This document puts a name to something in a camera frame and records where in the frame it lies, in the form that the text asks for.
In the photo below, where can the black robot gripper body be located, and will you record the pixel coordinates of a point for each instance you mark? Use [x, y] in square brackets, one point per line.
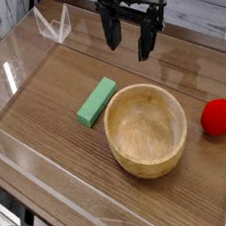
[136, 10]

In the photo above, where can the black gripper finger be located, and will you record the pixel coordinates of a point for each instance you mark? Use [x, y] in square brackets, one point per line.
[111, 26]
[147, 39]

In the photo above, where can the red plush strawberry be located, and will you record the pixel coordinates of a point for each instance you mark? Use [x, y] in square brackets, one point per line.
[213, 117]

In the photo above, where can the green rectangular block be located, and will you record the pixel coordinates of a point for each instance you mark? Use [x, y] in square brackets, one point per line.
[96, 102]

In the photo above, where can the wooden bowl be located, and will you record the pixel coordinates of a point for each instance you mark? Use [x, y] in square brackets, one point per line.
[146, 129]

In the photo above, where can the clear acrylic tray walls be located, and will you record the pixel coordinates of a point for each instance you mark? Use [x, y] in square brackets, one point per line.
[93, 137]

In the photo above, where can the clear acrylic corner bracket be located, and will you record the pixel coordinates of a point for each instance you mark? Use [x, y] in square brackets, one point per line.
[56, 31]

